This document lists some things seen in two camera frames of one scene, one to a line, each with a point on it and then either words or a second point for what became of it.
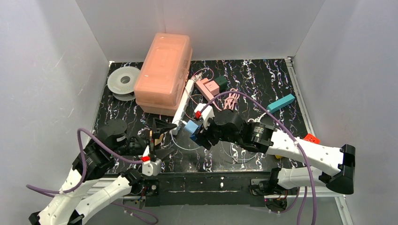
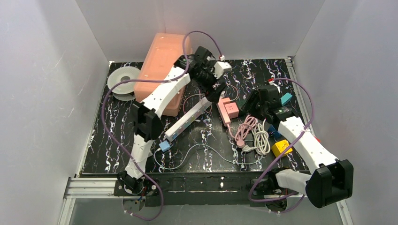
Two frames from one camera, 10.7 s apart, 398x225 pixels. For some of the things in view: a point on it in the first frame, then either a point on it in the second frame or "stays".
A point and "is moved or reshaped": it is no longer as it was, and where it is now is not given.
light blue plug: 190,126 → 164,146
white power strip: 179,115 → 174,131
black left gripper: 150,140 → 213,86
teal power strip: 281,103 stays
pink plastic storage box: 161,82 stays
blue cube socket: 194,137 is moved or reshaped
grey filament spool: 121,83 stays
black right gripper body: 204,135 → 254,101
